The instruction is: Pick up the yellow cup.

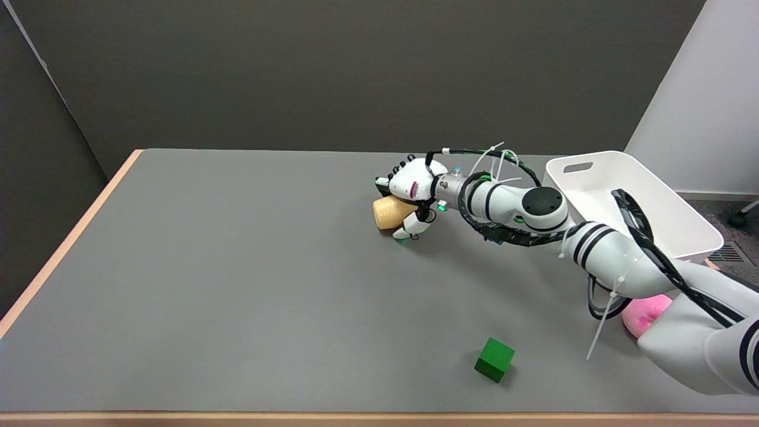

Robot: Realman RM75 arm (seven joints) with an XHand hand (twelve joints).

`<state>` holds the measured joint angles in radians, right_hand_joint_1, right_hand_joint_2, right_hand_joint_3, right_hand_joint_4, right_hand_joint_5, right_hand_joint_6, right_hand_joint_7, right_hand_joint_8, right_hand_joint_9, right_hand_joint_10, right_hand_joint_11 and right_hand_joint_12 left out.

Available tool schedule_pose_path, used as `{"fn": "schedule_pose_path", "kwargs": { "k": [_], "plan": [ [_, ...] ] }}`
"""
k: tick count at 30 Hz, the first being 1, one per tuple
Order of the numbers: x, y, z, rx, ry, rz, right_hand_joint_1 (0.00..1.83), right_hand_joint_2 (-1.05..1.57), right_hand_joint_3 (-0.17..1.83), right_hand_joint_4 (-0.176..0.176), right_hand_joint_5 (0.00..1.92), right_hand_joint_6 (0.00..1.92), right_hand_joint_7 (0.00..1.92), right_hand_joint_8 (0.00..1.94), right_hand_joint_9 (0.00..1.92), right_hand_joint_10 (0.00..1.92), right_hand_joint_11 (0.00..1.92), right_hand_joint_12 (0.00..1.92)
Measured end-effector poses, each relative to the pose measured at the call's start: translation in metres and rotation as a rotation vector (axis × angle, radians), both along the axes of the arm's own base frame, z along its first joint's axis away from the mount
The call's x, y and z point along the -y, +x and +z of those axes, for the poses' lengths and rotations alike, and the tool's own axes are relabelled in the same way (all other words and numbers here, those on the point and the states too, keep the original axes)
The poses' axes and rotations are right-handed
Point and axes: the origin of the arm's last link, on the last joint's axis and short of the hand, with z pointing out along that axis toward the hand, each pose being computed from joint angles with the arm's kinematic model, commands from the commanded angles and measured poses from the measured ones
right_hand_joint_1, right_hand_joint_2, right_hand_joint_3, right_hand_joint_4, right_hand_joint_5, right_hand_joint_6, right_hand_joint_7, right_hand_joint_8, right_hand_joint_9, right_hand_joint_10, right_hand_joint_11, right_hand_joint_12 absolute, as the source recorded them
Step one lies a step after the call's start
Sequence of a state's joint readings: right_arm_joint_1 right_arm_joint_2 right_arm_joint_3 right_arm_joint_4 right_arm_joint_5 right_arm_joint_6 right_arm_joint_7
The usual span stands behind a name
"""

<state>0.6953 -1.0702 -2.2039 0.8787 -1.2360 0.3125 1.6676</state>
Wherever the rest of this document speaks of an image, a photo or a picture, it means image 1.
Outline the pink soft toy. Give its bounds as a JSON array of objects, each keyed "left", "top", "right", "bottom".
[{"left": 621, "top": 294, "right": 674, "bottom": 339}]

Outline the green cube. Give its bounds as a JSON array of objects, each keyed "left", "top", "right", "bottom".
[{"left": 474, "top": 337, "right": 515, "bottom": 384}]

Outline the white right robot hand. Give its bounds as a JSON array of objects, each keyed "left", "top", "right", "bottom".
[{"left": 374, "top": 154, "right": 449, "bottom": 241}]

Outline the floor vent grille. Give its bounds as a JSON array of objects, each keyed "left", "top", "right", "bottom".
[{"left": 709, "top": 241, "right": 749, "bottom": 264}]

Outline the white plastic bin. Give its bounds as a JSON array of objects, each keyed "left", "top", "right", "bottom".
[{"left": 544, "top": 150, "right": 725, "bottom": 265}]

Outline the black chair caster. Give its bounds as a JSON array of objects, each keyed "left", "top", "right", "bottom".
[{"left": 727, "top": 200, "right": 759, "bottom": 230}]

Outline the yellow cup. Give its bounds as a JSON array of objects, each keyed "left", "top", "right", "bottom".
[{"left": 372, "top": 196, "right": 417, "bottom": 231}]

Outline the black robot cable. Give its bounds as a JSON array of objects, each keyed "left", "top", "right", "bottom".
[{"left": 425, "top": 148, "right": 749, "bottom": 329}]

